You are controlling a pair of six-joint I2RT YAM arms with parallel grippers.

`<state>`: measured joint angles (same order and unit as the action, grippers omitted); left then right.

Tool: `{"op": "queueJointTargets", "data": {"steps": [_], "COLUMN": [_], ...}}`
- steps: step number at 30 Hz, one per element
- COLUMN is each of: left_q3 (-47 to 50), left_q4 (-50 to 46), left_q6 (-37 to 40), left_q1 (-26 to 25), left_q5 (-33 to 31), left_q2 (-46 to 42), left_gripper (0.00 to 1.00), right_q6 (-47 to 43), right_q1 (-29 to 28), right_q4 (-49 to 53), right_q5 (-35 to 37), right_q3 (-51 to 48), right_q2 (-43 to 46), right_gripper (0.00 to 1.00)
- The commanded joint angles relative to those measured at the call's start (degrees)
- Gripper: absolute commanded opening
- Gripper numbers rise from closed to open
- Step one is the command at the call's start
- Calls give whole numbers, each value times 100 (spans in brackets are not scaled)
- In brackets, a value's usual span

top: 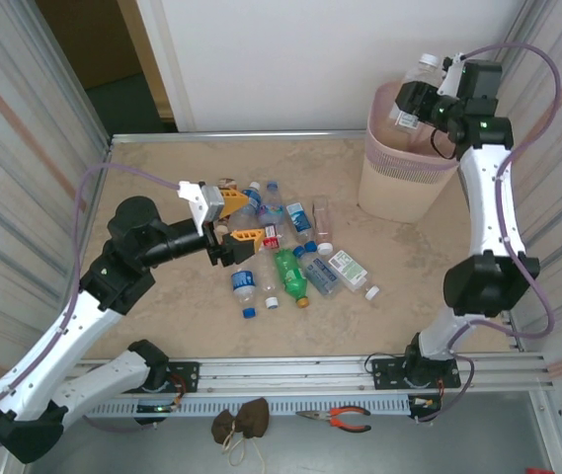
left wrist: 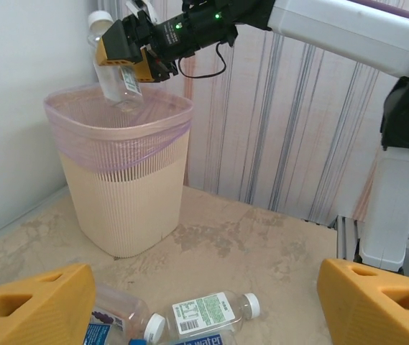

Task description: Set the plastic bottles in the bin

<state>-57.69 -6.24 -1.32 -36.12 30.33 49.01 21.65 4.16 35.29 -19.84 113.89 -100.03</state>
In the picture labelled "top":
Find red white label bottle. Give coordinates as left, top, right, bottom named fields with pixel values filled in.
left=260, top=222, right=284, bottom=251

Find clear bottle lime label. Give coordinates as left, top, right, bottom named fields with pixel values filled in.
left=391, top=52, right=445, bottom=132

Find clear bottle purple label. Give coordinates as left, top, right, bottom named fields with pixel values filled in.
left=259, top=180, right=286, bottom=231

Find clear unlabelled bottle white cap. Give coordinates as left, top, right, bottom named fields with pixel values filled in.
left=255, top=249, right=281, bottom=311

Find green soda bottle yellow cap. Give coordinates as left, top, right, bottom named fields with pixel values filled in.
left=274, top=247, right=310, bottom=310

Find clear bottle blue white label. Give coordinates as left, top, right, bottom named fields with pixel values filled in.
left=284, top=200, right=322, bottom=254

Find pinkish clear bottle white cap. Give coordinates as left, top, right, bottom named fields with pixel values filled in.
left=311, top=195, right=336, bottom=254

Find clear bottle pale blue label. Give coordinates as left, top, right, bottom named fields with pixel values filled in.
left=293, top=244, right=346, bottom=299

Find pink plastic waste bin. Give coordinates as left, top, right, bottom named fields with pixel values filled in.
left=358, top=81, right=462, bottom=224

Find tan door edge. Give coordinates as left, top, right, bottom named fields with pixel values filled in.
left=116, top=0, right=179, bottom=122

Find large brown cloth pouch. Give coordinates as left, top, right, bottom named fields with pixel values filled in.
left=234, top=397, right=272, bottom=439

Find small brown cloth pouch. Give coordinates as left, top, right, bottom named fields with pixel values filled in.
left=210, top=412, right=238, bottom=444

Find grey metal shelf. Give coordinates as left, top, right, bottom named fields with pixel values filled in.
left=23, top=392, right=562, bottom=474

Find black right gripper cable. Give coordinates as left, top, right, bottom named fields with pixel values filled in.
left=430, top=125, right=460, bottom=160

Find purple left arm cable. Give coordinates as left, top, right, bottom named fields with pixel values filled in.
left=0, top=162, right=183, bottom=455

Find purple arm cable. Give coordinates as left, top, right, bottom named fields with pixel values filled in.
left=416, top=42, right=562, bottom=424
left=0, top=162, right=183, bottom=455

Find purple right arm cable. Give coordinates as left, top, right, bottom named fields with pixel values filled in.
left=416, top=42, right=562, bottom=424

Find white door frame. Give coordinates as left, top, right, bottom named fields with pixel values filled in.
left=134, top=0, right=198, bottom=133

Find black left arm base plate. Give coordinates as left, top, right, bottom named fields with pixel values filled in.
left=164, top=361, right=201, bottom=394

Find white slotted cable duct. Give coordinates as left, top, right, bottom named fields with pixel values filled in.
left=85, top=397, right=413, bottom=420

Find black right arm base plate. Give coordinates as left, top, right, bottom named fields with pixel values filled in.
left=369, top=355, right=462, bottom=391

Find orange handled pliers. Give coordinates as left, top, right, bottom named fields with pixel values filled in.
left=293, top=405, right=373, bottom=434

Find beige pouch string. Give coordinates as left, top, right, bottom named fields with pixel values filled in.
left=219, top=434, right=267, bottom=468

